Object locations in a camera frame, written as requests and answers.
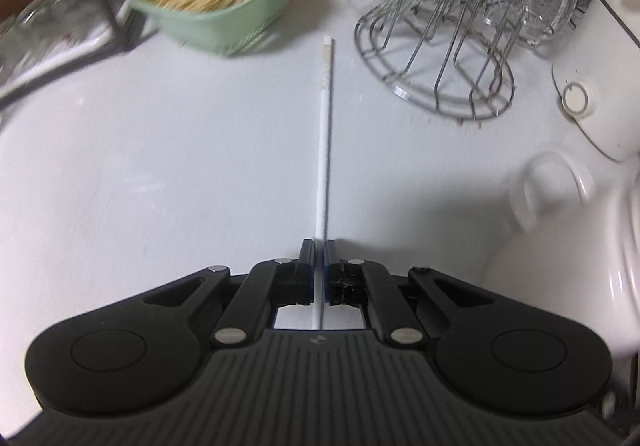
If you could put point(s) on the white drip tray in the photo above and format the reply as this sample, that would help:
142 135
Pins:
85 44

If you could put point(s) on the white ceramic jar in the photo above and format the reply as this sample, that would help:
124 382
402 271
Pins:
575 276

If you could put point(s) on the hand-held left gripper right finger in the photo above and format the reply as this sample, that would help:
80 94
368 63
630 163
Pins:
332 276

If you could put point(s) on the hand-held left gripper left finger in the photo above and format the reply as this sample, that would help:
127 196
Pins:
306 276

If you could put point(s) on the green plastic basket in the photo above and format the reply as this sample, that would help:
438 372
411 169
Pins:
215 26

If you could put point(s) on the clear drinking glass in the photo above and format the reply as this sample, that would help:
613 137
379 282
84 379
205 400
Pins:
32 26
75 11

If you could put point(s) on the white chopstick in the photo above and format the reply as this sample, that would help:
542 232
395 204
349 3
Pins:
324 151

